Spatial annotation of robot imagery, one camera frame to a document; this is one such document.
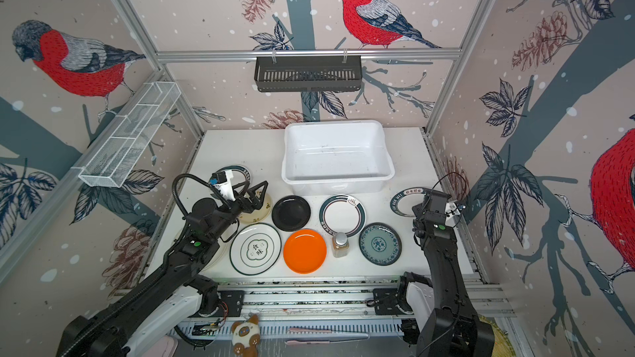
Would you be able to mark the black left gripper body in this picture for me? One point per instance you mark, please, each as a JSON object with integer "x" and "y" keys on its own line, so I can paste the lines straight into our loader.
{"x": 229, "y": 212}

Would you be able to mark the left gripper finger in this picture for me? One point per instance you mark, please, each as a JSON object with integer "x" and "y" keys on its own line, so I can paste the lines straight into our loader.
{"x": 244, "y": 200}
{"x": 257, "y": 194}

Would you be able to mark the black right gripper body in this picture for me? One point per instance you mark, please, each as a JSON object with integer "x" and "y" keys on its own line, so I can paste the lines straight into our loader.
{"x": 419, "y": 209}

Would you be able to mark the cream yellow small plate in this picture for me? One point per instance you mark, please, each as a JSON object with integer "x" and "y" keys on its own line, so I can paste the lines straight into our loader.
{"x": 257, "y": 215}

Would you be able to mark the green red rimmed white plate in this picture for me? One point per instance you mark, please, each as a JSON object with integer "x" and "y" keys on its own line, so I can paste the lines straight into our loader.
{"x": 240, "y": 173}

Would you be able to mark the green ring lettered plate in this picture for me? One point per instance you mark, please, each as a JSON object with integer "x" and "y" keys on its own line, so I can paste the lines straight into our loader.
{"x": 403, "y": 202}

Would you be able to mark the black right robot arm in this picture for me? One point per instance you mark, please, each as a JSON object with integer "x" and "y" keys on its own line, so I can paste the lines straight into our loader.
{"x": 453, "y": 327}

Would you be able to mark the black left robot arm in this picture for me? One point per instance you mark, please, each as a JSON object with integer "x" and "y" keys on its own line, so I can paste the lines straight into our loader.
{"x": 176, "y": 289}

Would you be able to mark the white plastic bin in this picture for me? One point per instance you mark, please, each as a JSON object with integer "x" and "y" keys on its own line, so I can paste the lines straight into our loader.
{"x": 327, "y": 158}

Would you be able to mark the cream white large plate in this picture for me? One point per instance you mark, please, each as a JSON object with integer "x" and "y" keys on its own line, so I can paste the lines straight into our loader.
{"x": 218, "y": 253}

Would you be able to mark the white plate with black emblem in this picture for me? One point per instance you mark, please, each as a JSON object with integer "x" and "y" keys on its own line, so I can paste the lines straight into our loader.
{"x": 255, "y": 249}

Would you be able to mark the teal patterned plate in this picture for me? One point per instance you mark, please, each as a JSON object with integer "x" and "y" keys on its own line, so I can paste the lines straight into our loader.
{"x": 380, "y": 244}

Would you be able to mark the orange plate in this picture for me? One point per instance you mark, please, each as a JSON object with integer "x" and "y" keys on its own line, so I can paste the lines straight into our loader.
{"x": 305, "y": 251}

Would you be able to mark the small amber glass jar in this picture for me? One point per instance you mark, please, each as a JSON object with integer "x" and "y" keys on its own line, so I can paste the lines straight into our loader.
{"x": 340, "y": 245}

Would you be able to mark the brown white plush toy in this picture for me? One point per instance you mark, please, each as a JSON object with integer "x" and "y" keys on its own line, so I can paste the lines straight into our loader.
{"x": 246, "y": 337}

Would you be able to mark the pink tweezers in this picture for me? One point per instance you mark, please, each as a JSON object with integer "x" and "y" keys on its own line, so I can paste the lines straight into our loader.
{"x": 324, "y": 336}

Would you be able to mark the pink tray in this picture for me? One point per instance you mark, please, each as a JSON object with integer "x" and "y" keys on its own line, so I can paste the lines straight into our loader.
{"x": 165, "y": 347}

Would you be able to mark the black hanging basket shelf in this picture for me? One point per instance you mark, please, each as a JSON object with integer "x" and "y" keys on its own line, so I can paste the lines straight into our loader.
{"x": 289, "y": 74}

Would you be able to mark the yellow woven bamboo tray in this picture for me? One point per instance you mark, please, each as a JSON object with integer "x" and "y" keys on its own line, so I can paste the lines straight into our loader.
{"x": 502, "y": 345}

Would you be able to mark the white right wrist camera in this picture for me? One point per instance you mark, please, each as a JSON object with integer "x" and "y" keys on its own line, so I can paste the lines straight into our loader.
{"x": 454, "y": 210}

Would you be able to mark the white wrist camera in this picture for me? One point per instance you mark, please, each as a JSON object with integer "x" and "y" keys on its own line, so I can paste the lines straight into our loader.
{"x": 222, "y": 182}
{"x": 454, "y": 210}

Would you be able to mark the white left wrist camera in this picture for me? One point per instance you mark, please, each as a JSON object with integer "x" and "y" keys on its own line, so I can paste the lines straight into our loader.
{"x": 222, "y": 182}

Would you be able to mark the aluminium rail base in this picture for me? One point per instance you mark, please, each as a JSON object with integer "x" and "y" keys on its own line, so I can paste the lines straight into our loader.
{"x": 374, "y": 306}

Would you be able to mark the white wire mesh shelf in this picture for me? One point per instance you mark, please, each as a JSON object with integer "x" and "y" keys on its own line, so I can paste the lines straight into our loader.
{"x": 118, "y": 155}

